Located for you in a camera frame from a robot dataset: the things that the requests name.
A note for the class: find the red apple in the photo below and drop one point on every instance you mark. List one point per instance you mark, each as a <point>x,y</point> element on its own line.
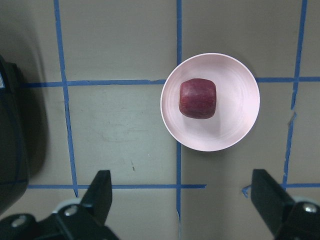
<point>198,98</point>

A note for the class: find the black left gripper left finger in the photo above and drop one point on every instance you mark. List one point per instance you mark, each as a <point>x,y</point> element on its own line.
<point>86,219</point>

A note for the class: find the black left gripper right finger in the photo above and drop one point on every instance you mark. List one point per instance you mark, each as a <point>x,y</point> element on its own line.
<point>287,217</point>

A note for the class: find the dark grey rice cooker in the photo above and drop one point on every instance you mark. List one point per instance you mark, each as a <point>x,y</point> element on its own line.
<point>23,134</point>

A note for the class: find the pink round plate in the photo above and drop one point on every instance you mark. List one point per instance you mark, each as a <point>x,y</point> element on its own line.
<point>237,109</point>

